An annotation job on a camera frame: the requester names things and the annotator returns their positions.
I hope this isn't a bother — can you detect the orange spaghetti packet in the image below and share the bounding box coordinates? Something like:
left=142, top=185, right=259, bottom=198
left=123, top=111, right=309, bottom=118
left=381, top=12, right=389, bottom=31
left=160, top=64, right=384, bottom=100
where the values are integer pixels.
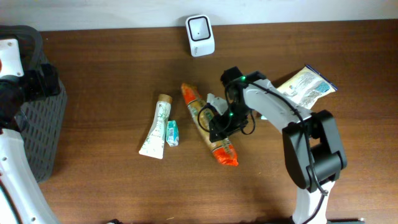
left=181, top=83, right=239, bottom=166

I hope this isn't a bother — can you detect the small teal tissue pack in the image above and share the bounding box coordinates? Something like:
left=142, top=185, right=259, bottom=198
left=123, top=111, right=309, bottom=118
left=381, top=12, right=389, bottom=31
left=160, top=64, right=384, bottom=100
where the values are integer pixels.
left=165, top=120, right=179, bottom=147

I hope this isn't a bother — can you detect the white cream tube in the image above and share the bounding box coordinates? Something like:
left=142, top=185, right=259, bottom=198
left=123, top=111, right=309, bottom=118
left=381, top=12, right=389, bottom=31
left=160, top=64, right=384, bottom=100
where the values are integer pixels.
left=139, top=94, right=172, bottom=159

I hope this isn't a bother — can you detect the yellow noodle packet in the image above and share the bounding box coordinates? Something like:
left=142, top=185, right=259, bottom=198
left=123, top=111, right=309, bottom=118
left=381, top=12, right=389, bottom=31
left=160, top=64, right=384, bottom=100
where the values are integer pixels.
left=277, top=65, right=338, bottom=110

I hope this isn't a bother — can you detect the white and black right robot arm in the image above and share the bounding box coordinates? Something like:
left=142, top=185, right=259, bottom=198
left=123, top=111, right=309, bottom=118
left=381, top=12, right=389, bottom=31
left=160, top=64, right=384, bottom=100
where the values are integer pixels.
left=208, top=67, right=347, bottom=223

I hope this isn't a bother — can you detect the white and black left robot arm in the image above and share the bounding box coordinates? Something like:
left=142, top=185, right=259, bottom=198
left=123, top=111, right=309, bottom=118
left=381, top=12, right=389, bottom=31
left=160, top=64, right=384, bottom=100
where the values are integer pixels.
left=1, top=37, right=59, bottom=223

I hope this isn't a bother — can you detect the white barcode scanner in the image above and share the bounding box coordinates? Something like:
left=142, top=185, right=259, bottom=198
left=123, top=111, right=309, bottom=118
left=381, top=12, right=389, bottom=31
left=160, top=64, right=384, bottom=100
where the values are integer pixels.
left=185, top=15, right=215, bottom=57

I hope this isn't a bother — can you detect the dark grey plastic basket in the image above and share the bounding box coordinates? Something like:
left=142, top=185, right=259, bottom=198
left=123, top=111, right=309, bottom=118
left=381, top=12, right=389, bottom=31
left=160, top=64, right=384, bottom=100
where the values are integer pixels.
left=1, top=26, right=67, bottom=182

